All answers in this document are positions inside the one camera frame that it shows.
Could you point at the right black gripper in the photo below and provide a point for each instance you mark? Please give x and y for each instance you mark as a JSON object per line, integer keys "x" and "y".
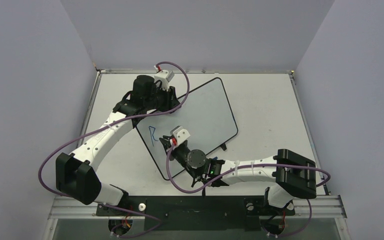
{"x": 173, "y": 144}

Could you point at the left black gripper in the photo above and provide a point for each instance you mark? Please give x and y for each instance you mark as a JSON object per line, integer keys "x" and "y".
{"x": 170, "y": 100}

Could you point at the black framed whiteboard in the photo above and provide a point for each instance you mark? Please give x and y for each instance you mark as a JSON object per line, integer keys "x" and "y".
{"x": 206, "y": 115}

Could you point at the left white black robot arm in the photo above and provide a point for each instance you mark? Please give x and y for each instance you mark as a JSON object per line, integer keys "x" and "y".
{"x": 76, "y": 172}

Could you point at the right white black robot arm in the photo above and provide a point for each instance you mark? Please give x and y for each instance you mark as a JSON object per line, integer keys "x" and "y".
{"x": 291, "y": 175}

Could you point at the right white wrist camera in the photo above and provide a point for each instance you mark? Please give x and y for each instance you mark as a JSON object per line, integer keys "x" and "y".
{"x": 180, "y": 134}

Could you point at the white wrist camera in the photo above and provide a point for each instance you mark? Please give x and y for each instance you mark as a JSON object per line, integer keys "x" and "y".
{"x": 162, "y": 78}
{"x": 180, "y": 134}

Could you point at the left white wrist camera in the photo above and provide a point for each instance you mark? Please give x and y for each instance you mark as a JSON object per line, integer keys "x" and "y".
{"x": 162, "y": 78}

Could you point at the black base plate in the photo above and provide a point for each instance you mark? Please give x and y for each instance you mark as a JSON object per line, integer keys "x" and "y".
{"x": 204, "y": 213}

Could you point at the aluminium front rail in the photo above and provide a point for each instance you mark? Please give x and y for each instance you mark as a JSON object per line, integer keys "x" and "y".
{"x": 324, "y": 206}

